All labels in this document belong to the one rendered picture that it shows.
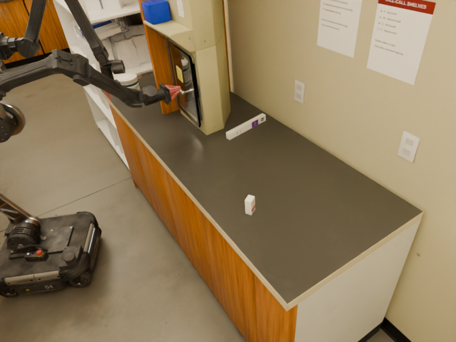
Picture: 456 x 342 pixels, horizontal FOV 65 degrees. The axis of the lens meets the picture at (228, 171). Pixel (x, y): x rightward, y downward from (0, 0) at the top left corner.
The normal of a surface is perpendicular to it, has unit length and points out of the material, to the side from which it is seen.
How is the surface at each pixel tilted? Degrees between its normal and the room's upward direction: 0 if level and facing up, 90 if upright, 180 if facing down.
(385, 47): 90
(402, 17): 90
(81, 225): 0
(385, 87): 90
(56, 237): 0
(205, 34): 90
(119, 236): 0
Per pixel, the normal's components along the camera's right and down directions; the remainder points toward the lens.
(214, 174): -0.07, -0.78
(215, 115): 0.54, 0.49
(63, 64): 0.73, -0.22
